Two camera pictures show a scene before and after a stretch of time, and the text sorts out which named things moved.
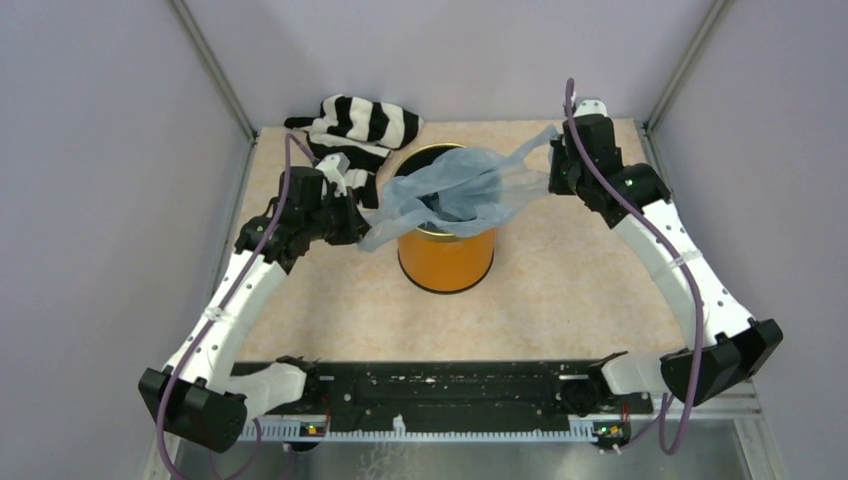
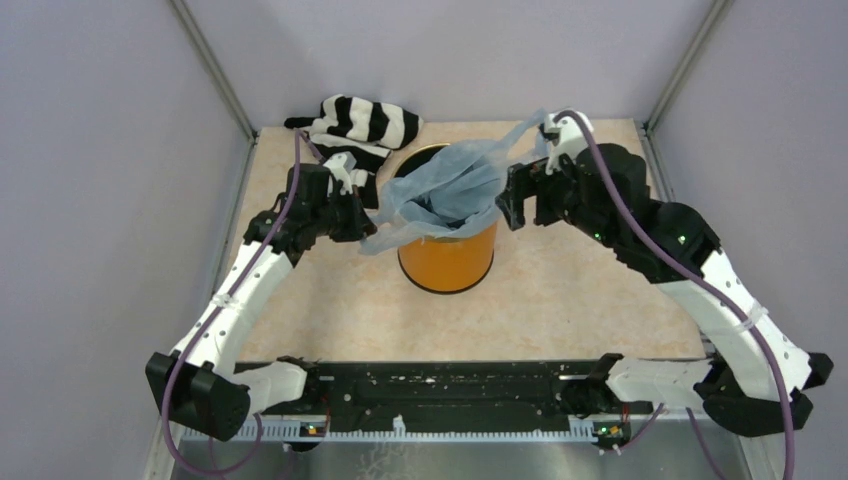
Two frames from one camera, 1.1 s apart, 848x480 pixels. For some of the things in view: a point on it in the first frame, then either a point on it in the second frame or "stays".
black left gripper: (356, 226) stays
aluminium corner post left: (213, 66) stays
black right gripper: (556, 186) → (530, 180)
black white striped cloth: (366, 132) stays
